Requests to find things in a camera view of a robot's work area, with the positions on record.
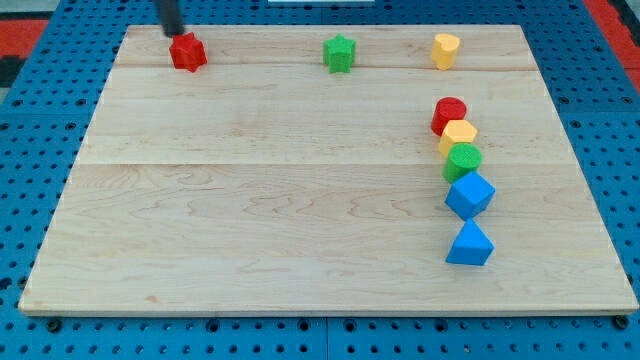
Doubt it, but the green star block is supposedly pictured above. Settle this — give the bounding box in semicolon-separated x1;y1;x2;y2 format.
323;34;357;73

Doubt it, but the red star block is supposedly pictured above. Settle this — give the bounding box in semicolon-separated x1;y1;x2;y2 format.
169;32;208;72

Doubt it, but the light wooden board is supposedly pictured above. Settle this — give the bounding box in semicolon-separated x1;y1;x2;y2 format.
19;25;638;317

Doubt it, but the yellow hexagon block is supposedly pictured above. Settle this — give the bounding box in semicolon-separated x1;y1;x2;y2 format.
438;119;478;157

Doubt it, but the green cylinder block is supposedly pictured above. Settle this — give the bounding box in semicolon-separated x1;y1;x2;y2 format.
442;143;483;184

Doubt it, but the red cylinder block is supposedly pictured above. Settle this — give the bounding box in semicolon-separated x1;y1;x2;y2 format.
430;97;467;136

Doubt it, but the blue cube block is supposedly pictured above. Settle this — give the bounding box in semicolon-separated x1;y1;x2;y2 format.
445;171;496;220

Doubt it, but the blue triangle block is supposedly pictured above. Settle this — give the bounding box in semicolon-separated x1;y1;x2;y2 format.
445;219;495;266

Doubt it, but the yellow heart block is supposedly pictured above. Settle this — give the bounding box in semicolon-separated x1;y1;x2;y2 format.
430;33;461;70

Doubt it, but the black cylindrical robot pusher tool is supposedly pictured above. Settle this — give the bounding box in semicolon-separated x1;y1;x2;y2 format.
153;0;185;38

